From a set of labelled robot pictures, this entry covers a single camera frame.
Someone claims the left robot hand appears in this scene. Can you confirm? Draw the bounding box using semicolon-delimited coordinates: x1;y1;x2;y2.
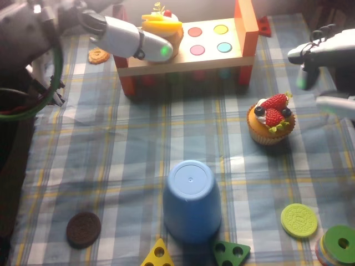
0;0;175;72

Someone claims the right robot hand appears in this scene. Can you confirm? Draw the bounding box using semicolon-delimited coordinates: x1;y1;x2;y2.
287;27;355;122

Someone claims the yellow fruit cupcake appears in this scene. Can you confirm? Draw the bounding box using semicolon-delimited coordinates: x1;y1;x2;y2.
141;2;185;59

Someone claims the wooden peg pounding bench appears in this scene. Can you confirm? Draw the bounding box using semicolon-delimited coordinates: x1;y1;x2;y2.
111;0;260;98

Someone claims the yellow waffle biscuit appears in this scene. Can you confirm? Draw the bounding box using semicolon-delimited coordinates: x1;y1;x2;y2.
88;47;111;65

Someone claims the red block with holes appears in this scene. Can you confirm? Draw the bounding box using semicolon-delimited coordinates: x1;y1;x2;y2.
257;16;272;38

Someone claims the strawberry cupcake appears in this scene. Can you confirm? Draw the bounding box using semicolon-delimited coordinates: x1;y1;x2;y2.
246;91;296;146

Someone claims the blue plaid tablecloth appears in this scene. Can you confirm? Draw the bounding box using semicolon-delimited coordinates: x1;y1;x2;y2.
8;12;355;266

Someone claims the light blue plastic cup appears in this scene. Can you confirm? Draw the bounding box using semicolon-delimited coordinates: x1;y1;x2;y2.
163;159;223;245

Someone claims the green sandwich cookie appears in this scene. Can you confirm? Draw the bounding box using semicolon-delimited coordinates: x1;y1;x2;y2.
280;203;319;239

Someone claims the brown chocolate sandwich cookie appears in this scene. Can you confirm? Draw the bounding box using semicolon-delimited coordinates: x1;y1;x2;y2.
65;211;103;249

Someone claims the yellow triangle block with holes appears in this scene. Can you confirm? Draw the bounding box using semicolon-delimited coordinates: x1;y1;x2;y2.
139;238;176;266

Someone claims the green triangle block with holes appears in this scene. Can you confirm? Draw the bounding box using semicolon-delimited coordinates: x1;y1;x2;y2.
212;240;251;266

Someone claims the black coiled cable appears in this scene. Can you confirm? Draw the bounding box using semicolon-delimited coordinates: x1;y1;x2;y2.
310;23;337;49

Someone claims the green cable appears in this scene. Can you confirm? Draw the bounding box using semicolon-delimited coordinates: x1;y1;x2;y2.
0;41;65;121

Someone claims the thin red cable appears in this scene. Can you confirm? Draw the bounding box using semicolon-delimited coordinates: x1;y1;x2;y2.
0;94;50;116

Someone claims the striped stacking ring base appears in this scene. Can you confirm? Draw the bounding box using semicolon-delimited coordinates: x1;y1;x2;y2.
314;235;355;266

